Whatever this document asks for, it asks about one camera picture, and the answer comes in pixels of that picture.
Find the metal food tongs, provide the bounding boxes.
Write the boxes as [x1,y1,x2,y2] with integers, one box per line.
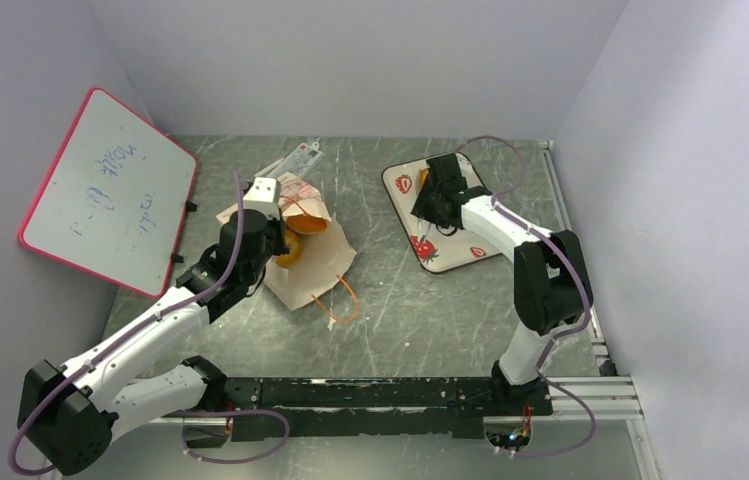
[415,218,431,251]

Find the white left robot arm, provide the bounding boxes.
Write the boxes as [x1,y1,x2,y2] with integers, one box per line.
[7,203,287,477]

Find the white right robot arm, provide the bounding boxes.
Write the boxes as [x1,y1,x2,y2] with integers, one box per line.
[411,153,594,414]

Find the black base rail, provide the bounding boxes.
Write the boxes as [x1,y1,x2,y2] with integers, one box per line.
[158,376,555,444]

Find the beige paper gift bag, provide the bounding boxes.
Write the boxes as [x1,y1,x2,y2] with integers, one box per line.
[217,174,358,323]

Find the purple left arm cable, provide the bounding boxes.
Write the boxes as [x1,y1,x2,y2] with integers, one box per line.
[7,172,292,477]

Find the orange fake bread roll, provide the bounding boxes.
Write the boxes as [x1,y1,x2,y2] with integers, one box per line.
[275,229,303,268]

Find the orange fake bread bun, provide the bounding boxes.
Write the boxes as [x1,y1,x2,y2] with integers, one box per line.
[285,214,329,236]

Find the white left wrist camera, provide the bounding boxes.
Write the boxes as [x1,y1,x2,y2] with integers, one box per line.
[243,177,282,220]

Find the pink framed whiteboard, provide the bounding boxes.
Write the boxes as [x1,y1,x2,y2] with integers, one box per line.
[17,87,197,297]

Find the orange fake donut bread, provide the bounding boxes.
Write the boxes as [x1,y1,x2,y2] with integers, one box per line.
[418,168,429,189]

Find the strawberry print white tray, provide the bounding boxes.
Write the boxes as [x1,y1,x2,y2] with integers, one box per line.
[381,152,500,274]

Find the clear plastic package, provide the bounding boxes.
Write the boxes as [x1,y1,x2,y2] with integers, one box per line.
[255,141,324,179]

